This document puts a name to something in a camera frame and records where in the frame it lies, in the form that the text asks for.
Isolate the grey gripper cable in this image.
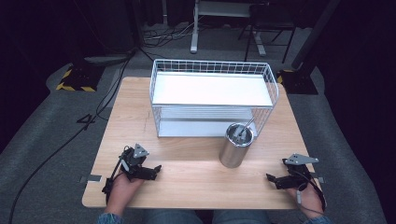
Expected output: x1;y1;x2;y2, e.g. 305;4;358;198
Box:
294;169;328;217

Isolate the person's right hand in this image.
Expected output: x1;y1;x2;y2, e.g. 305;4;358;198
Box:
286;181;325;219

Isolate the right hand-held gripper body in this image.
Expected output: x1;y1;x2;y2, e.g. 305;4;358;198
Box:
281;152;320;189

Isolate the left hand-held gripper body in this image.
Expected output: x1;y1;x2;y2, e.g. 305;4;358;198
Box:
119;143;150;182

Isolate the long black floor cable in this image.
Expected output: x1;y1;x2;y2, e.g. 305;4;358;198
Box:
7;46;148;224

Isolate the white wire shelf rack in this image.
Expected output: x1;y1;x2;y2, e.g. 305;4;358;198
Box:
148;58;280;139

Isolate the dark slanted stand pole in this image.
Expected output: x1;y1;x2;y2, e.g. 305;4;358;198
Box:
290;0;343;71

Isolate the white desk frame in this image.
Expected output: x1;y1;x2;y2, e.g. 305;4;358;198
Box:
190;0;268;58

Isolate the metal straw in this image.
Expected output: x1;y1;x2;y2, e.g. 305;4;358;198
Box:
237;117;256;138

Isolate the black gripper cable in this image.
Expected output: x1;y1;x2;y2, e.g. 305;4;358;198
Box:
101;145;131;205

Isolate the black chair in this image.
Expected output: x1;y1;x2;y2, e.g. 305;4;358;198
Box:
237;2;297;64

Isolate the black yellow striped stand base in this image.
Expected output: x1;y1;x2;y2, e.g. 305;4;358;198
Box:
55;63;106;93
276;68;319;95

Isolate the grey tape strip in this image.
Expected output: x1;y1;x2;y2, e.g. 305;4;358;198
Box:
78;174;103;184
310;172;325;184

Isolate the person's left hand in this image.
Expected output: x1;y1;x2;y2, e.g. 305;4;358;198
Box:
106;171;145;217

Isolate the stainless steel cup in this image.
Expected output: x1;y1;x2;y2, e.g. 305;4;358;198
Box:
219;122;255;169

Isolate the bundle of floor cables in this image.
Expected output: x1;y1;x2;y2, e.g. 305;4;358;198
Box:
142;21;208;49

